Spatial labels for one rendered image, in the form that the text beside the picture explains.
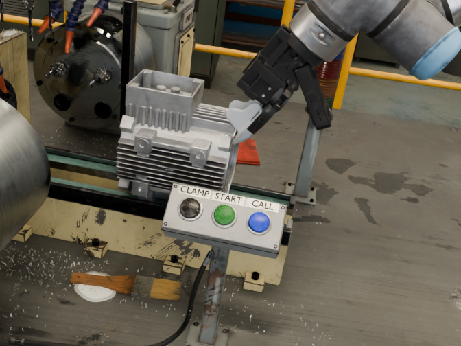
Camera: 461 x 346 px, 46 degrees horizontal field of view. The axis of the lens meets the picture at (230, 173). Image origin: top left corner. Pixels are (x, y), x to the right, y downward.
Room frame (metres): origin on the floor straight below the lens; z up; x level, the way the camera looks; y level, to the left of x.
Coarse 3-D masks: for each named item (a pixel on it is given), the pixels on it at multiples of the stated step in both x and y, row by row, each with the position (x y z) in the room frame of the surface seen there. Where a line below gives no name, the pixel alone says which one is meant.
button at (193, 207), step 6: (192, 198) 0.67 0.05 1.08; (180, 204) 0.66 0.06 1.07; (186, 204) 0.66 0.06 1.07; (192, 204) 0.66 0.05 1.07; (198, 204) 0.66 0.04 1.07; (180, 210) 0.65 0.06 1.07; (186, 210) 0.65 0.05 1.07; (192, 210) 0.65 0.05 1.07; (198, 210) 0.65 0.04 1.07; (186, 216) 0.64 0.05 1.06; (192, 216) 0.65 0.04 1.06
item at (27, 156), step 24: (0, 120) 0.70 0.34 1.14; (24, 120) 0.74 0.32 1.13; (0, 144) 0.66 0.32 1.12; (24, 144) 0.70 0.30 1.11; (0, 168) 0.63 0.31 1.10; (24, 168) 0.67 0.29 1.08; (48, 168) 0.73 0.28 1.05; (0, 192) 0.61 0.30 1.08; (24, 192) 0.66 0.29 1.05; (48, 192) 0.74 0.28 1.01; (0, 216) 0.59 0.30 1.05; (24, 216) 0.66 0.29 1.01; (0, 240) 0.59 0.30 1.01
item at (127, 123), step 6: (126, 120) 0.88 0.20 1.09; (132, 120) 0.88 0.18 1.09; (120, 126) 0.87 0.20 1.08; (126, 126) 0.87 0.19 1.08; (132, 126) 0.88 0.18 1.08; (132, 132) 0.88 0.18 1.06; (222, 138) 0.86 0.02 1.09; (228, 138) 0.86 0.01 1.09; (222, 144) 0.86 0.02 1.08; (228, 144) 0.86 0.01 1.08; (222, 150) 0.86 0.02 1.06; (228, 150) 0.86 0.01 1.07; (120, 180) 0.88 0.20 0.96; (126, 180) 0.88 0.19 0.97; (120, 186) 0.87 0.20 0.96; (126, 186) 0.87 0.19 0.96
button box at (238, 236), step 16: (176, 192) 0.68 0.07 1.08; (192, 192) 0.68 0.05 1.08; (208, 192) 0.68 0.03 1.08; (176, 208) 0.66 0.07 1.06; (208, 208) 0.66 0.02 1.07; (240, 208) 0.66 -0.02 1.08; (256, 208) 0.67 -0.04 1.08; (272, 208) 0.67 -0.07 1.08; (176, 224) 0.64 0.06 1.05; (192, 224) 0.64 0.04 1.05; (208, 224) 0.64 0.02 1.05; (240, 224) 0.65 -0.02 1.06; (272, 224) 0.65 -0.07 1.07; (192, 240) 0.66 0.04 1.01; (208, 240) 0.64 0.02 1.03; (224, 240) 0.63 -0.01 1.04; (240, 240) 0.63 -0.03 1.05; (256, 240) 0.63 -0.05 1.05; (272, 240) 0.63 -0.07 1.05; (272, 256) 0.64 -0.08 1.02
